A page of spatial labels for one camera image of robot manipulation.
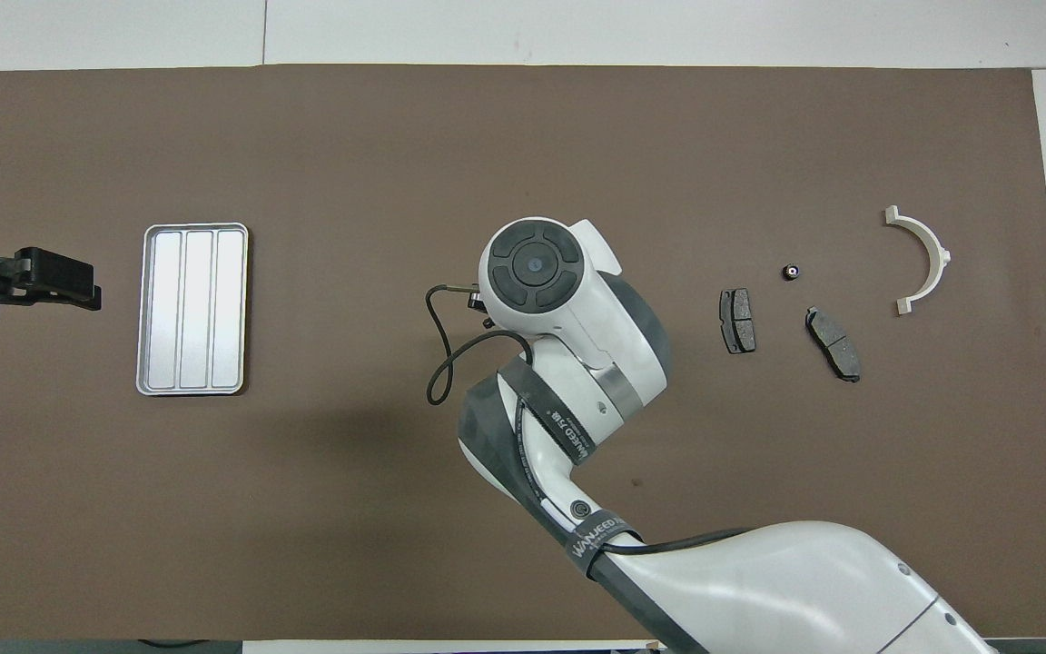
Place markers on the brown table mat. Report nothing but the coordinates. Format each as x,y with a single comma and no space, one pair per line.
214,509

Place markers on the silver metal tray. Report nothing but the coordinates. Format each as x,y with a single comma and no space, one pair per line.
196,309

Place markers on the white semicircular bracket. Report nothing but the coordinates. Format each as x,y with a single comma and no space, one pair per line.
927,241

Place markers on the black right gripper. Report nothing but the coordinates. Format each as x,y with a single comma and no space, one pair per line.
479,300

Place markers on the long grey brake pad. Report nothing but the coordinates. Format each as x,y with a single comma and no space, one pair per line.
833,343

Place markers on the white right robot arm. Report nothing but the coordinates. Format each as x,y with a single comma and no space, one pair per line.
759,581

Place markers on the short grey brake pad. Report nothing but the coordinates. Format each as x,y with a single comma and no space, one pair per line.
737,321

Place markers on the small black bearing gear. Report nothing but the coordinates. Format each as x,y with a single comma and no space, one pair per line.
791,272

